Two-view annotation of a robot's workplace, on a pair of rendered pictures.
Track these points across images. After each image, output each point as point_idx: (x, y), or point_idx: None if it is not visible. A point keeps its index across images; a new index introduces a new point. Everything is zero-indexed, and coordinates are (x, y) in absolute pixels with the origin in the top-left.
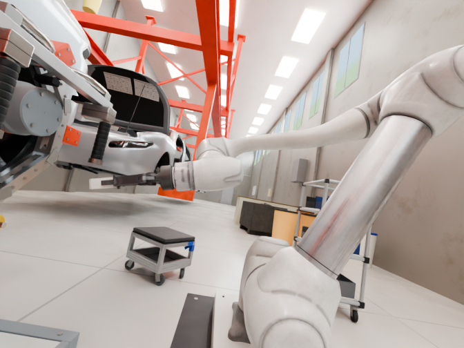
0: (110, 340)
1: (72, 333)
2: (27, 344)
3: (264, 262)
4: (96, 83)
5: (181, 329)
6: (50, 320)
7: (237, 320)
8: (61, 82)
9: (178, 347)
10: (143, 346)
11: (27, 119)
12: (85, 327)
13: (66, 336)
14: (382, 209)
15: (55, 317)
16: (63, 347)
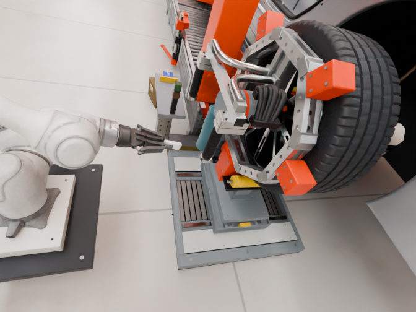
0: (162, 293)
1: (184, 262)
2: (199, 244)
3: (30, 154)
4: (229, 86)
5: (93, 209)
6: (221, 295)
7: (50, 197)
8: (300, 109)
9: (94, 194)
10: (131, 298)
11: (215, 106)
12: (190, 300)
13: (184, 258)
14: None
15: (221, 301)
16: (178, 249)
